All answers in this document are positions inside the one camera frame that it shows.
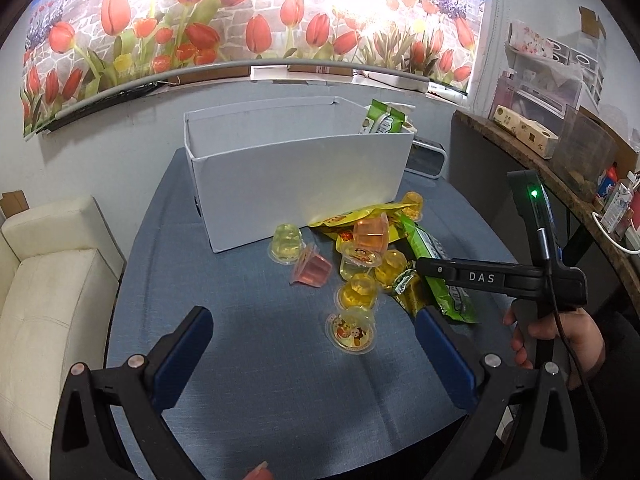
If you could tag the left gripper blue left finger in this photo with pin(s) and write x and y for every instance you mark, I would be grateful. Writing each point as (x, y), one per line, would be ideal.
(175, 356)

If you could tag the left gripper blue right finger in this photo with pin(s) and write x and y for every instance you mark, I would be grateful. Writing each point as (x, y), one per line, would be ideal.
(455, 360)

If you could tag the green snack bar packet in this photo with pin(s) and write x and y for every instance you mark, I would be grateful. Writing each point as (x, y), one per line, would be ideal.
(431, 263)

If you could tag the small yellow green packet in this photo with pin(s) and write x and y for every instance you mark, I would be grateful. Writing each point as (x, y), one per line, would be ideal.
(408, 290)

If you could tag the yellow jelly cup cartoon lid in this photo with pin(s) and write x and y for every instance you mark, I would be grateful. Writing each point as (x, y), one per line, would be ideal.
(352, 330)

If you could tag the amber jelly cup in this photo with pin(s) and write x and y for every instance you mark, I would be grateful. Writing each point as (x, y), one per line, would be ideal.
(360, 291)

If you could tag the yellow jelly cup side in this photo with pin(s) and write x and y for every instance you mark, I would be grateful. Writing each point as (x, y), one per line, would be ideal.
(393, 263)

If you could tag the orange jelly cup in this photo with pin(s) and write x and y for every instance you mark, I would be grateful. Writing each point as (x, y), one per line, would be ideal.
(413, 205)
(372, 233)

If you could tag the cartoon lid jelly cup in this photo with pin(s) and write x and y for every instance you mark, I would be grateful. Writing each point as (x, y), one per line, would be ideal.
(355, 259)

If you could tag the pink jelly cup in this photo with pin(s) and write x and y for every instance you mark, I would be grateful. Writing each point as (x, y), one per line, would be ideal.
(311, 268)

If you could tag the pale yellow jelly cup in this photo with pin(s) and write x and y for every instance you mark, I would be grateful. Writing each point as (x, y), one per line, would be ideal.
(287, 244)

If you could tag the yellow snack bag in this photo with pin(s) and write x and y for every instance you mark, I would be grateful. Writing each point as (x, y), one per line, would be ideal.
(339, 228)

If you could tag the small milk carton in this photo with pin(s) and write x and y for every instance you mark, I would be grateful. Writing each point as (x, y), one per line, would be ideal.
(617, 206)

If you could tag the clear plastic container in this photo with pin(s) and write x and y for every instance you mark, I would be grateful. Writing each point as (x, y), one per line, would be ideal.
(584, 151)

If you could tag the cheese pattern box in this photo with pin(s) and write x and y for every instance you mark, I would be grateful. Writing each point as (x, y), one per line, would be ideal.
(535, 136)

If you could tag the cream leather sofa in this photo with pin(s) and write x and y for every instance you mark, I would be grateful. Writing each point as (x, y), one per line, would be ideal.
(60, 272)

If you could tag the wooden side shelf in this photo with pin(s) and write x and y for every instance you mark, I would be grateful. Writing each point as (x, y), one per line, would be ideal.
(589, 231)

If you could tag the plastic drawer organizer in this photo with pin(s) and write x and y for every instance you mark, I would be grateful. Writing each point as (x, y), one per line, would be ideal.
(546, 77)

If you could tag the white cardboard box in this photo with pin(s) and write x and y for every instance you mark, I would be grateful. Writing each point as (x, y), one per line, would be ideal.
(258, 164)

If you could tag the green snack bag in box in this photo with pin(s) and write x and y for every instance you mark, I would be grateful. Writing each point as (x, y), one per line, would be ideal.
(388, 117)

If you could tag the tulip landscape wall poster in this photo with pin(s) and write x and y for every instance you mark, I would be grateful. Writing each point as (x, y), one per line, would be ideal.
(77, 49)

